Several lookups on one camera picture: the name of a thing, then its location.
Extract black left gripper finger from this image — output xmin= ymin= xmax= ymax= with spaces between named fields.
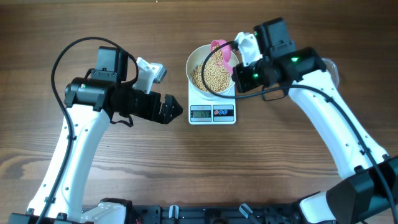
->
xmin=158 ymin=105 xmax=183 ymax=124
xmin=162 ymin=94 xmax=179 ymax=109

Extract pink plastic scoop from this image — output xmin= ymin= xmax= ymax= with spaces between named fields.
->
xmin=211 ymin=39 xmax=233 ymax=75

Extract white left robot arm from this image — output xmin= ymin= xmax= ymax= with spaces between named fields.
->
xmin=9 ymin=47 xmax=183 ymax=223

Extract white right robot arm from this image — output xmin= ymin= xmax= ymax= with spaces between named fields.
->
xmin=169 ymin=18 xmax=397 ymax=223

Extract cream white bowl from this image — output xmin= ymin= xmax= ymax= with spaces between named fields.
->
xmin=185 ymin=44 xmax=239 ymax=95

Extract white digital kitchen scale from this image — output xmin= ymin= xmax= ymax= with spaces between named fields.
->
xmin=188 ymin=83 xmax=236 ymax=125

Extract clear plastic bean container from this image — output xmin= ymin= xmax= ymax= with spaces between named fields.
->
xmin=322 ymin=58 xmax=340 ymax=87

